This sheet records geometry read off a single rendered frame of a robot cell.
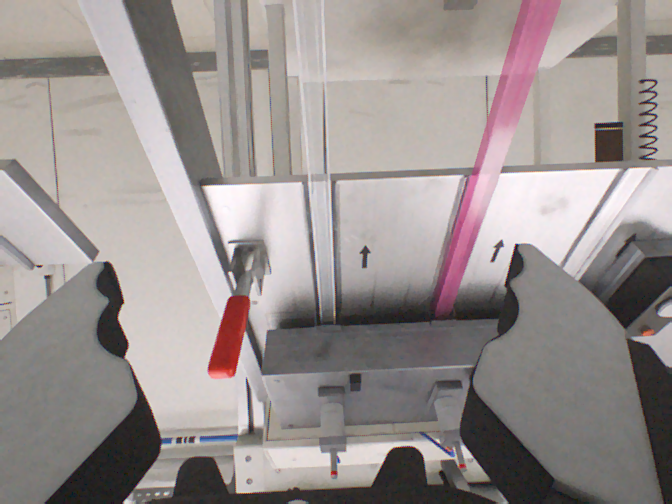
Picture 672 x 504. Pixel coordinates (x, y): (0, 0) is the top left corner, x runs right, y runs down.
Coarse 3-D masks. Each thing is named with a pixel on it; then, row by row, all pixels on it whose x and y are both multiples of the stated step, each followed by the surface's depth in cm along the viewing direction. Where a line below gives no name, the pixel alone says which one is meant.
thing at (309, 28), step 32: (320, 0) 15; (320, 32) 16; (320, 64) 17; (320, 96) 18; (320, 128) 20; (320, 160) 21; (320, 192) 23; (320, 224) 24; (320, 256) 27; (320, 288) 30
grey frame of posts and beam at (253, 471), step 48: (240, 0) 47; (240, 48) 47; (240, 96) 48; (240, 144) 48; (240, 384) 49; (240, 432) 50; (240, 480) 47; (288, 480) 47; (336, 480) 47; (432, 480) 47; (480, 480) 47
